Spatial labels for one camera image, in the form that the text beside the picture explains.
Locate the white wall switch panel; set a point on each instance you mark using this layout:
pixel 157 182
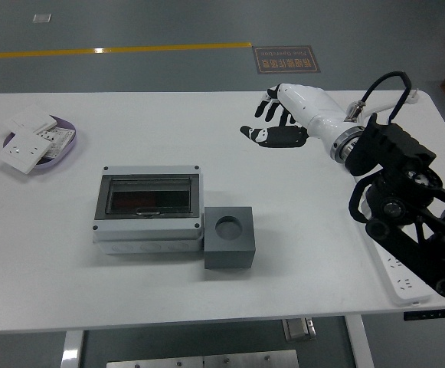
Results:
pixel 28 120

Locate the white five-hole wall socket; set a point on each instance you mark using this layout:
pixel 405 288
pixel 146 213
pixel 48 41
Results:
pixel 21 153

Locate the white power strip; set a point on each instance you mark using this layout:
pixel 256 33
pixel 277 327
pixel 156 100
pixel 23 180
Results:
pixel 402 283

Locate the grey cube with round hole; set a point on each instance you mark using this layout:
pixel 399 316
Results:
pixel 226 258

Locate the white table left leg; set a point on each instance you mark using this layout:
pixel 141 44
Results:
pixel 72 349

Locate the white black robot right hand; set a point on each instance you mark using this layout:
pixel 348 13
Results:
pixel 314 107

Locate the hinged metal floor socket box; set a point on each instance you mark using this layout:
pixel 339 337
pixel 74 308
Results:
pixel 298 329

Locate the small square metal floor plate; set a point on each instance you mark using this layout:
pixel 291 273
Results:
pixel 42 18

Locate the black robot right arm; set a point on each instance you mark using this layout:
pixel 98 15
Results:
pixel 398 153

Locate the white table leg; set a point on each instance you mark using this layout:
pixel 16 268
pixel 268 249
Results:
pixel 72 349
pixel 360 341

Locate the large steel floor plate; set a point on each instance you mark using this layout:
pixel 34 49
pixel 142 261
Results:
pixel 203 360

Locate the white table right leg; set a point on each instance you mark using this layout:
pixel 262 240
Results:
pixel 360 341

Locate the grey junction box clear lid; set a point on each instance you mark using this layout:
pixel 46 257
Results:
pixel 149 245

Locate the black table control panel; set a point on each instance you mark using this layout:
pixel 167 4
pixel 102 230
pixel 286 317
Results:
pixel 432 315

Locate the purple tray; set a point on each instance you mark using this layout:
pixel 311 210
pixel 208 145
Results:
pixel 59 160

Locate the white multi-hole socket panel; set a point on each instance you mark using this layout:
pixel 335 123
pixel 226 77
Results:
pixel 59 140

